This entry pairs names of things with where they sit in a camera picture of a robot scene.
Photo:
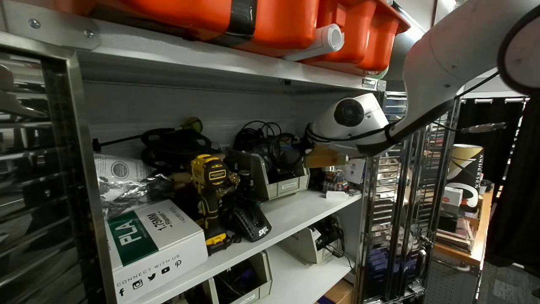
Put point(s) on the crumpled clear plastic bag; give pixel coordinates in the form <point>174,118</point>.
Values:
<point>132,192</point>

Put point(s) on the gray bin with black contents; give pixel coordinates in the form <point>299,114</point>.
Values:
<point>301,248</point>

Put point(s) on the white tape roll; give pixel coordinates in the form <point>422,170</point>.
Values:
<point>469,197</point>

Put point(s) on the black battery charger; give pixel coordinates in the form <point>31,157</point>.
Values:
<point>248,221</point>

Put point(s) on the gray bin with dark contents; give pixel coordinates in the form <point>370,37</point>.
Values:
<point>260,278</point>

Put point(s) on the wooden table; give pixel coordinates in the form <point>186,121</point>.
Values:
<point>478,243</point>

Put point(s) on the small orange plastic bin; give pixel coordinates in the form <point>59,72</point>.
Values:
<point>382,40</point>
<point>351,28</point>

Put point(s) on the large orange plastic bin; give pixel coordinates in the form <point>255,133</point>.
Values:
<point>179,15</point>

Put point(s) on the small brown cardboard box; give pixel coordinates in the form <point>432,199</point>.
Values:
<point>339,293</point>

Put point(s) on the cream round shade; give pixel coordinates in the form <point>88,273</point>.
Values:
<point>466,158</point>

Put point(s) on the white plastic tube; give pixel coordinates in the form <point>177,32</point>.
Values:
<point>324,42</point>

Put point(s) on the black tool with green knob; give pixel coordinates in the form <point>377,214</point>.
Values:
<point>166,145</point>

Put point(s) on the small dark jar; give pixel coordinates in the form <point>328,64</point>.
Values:
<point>331,184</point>

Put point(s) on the black curtain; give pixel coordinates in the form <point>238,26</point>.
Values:
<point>517,192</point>

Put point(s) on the white respirator mask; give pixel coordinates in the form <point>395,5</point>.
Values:
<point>118,170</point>

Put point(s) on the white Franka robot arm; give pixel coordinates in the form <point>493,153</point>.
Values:
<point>449,57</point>

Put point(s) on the gray labelled storage bin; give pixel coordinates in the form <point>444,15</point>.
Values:
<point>280,187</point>

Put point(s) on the white box green PLA label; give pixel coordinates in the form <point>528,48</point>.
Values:
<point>166,246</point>

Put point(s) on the metal shelf unit white boards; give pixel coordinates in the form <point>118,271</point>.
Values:
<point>292,217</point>

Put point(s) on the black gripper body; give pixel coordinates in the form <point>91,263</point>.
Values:
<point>297,153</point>

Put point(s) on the white box red label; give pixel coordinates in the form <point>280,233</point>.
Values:
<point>355,172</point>

